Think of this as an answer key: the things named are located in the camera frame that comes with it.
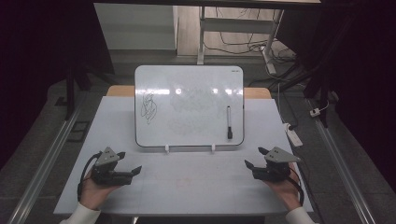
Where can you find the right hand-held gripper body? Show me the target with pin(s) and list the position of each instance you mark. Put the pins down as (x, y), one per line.
(275, 166)

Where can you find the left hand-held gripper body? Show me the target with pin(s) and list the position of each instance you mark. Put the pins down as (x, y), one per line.
(107, 169)

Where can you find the black and white marker pen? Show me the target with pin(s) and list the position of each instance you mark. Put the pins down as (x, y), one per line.
(229, 121)

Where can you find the white whiteboard with scribble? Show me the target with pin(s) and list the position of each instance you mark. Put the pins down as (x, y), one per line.
(193, 112)

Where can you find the person's right hand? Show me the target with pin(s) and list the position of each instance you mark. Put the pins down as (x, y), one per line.
(286, 189)

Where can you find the person's left hand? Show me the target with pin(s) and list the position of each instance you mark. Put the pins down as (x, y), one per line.
(95, 193)

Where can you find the white whiteboard stand foot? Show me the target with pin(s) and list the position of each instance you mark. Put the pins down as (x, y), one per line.
(167, 148)
(213, 148)

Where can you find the small white plug adapter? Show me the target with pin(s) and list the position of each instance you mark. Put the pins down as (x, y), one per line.
(315, 112)

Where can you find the black metal stand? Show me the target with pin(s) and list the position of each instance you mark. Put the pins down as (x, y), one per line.
(71, 93)

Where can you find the dark curtain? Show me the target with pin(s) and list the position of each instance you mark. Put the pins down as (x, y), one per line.
(364, 77)
(37, 62)

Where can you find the black floor frame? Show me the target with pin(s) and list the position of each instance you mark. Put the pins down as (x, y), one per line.
(78, 131)

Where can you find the aluminium floor rail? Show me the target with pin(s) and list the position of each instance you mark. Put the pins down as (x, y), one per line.
(342, 165)
(46, 161)

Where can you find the white metal desk frame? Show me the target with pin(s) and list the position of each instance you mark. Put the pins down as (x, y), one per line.
(238, 25)

